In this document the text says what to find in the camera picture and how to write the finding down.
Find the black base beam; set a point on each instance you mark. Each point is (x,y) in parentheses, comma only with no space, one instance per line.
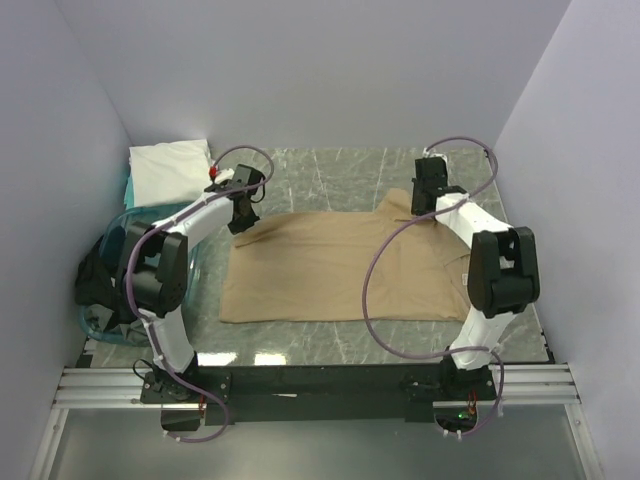
(304,393)

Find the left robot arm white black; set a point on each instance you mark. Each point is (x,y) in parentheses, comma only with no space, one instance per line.
(154,267)

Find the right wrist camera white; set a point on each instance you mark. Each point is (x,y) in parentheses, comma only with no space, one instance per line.
(431,153)

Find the teal transparent plastic basket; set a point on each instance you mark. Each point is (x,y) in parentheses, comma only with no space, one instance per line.
(128,332)

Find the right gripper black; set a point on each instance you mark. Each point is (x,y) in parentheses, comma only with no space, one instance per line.
(415,205)

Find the folded white t shirt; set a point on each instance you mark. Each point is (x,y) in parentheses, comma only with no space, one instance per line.
(169,173)

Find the black t shirt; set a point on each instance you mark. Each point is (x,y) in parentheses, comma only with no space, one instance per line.
(95,285)

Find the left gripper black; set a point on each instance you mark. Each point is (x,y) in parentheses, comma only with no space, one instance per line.
(239,226)

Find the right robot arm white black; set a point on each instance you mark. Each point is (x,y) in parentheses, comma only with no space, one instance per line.
(503,276)

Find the aluminium rail frame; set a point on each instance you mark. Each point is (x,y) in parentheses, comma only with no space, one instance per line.
(529,384)

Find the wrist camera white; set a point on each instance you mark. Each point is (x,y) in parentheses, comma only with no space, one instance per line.
(431,153)
(219,176)

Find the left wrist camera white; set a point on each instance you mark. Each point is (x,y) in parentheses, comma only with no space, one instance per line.
(219,176)

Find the folded teal t shirt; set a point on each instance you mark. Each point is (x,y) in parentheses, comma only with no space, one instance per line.
(129,200)

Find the beige t shirt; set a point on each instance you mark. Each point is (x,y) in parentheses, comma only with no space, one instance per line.
(344,266)

